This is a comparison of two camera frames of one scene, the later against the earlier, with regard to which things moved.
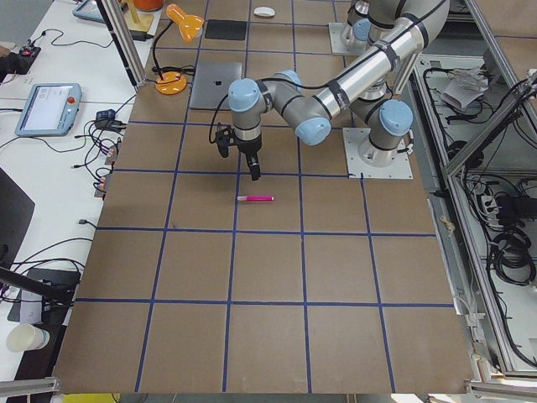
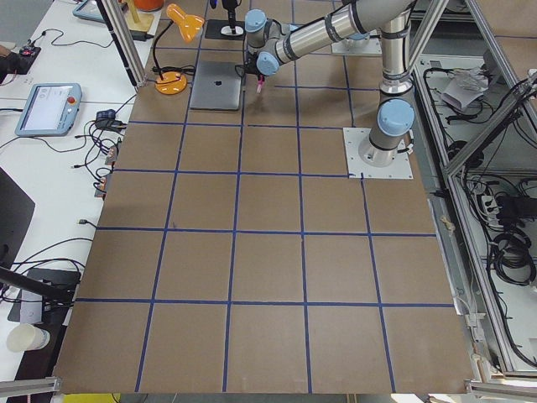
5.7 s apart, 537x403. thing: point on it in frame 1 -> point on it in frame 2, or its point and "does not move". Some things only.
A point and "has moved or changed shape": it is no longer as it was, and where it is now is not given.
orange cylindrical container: x=148 y=5 does not move
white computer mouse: x=264 y=12 -> x=227 y=30
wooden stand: x=138 y=21 does not move
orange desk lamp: x=189 y=26 does not move
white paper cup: x=26 y=337 does not move
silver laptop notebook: x=211 y=84 does not move
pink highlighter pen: x=255 y=198 has moved or changed shape
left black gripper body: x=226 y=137 -> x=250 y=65
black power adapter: x=140 y=35 does not move
